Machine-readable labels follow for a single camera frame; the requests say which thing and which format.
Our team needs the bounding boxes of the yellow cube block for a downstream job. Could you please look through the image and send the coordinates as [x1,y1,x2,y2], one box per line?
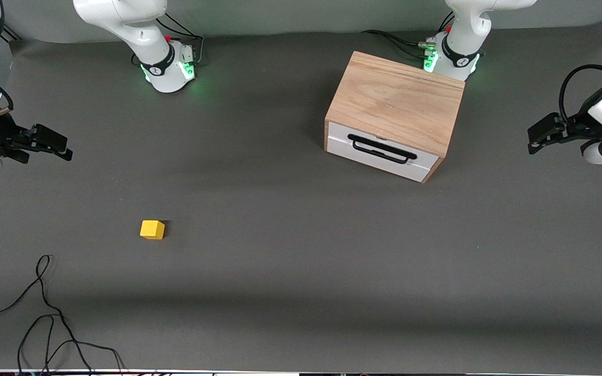
[140,220,166,240]

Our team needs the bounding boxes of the black metal drawer handle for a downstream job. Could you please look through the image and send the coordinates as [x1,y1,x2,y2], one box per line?
[348,134,418,165]

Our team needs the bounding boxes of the white-fronted wooden drawer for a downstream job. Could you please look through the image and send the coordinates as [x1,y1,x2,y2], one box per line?
[327,122,440,182]

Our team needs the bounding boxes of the wooden drawer cabinet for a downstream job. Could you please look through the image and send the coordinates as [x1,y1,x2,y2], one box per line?
[325,51,466,183]

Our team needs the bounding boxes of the dark grey table mat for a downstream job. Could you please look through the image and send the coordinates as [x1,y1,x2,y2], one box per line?
[0,21,602,372]

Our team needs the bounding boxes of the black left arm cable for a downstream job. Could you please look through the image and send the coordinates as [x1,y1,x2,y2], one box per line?
[559,64,602,124]

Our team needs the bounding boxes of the silver aluminium frame rail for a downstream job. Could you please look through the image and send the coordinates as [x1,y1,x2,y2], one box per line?
[0,23,24,42]

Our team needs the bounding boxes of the thin black loose cable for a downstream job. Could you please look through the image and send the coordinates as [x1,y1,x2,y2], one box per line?
[17,313,125,376]
[0,254,94,376]

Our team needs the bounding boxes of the black right base cable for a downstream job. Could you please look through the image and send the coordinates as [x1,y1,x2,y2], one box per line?
[133,13,205,68]

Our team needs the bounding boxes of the black base cable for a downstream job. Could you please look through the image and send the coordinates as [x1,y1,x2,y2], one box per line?
[133,13,205,68]
[361,15,456,59]

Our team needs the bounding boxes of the black left base cable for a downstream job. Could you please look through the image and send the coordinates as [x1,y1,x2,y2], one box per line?
[361,15,456,59]

